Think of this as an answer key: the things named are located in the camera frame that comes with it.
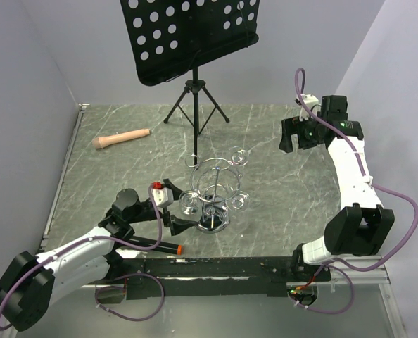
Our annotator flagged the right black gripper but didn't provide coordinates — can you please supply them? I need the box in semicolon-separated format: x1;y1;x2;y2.
279;111;324;154

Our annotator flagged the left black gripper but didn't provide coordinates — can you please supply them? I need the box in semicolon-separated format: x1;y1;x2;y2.
127;180;198;234

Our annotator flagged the chrome wine glass rack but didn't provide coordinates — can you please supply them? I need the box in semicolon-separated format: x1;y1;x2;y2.
186;156;243;234

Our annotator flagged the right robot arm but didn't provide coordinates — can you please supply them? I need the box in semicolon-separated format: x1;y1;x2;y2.
279;94;395;281

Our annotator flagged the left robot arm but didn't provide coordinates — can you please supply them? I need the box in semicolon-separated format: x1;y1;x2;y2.
0;179;186;332

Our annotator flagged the black microphone orange end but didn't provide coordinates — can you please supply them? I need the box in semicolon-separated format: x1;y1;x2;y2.
128;236;183;256

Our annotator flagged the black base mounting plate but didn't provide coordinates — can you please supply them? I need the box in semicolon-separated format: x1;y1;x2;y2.
87;250;331;300

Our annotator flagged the beige microphone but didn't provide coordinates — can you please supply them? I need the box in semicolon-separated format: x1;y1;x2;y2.
91;129;151;149

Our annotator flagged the black perforated music stand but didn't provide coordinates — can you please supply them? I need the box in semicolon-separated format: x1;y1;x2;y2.
119;0;260;151

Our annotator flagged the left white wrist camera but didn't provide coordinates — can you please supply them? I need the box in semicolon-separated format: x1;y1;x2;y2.
151;182;174;208

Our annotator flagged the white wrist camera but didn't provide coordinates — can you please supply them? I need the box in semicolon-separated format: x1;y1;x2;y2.
151;182;174;208
295;94;320;120

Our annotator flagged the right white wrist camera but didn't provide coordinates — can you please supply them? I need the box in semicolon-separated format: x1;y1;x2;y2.
295;94;320;120

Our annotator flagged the aluminium frame rail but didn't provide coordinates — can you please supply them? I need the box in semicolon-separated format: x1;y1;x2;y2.
1;104;407;338

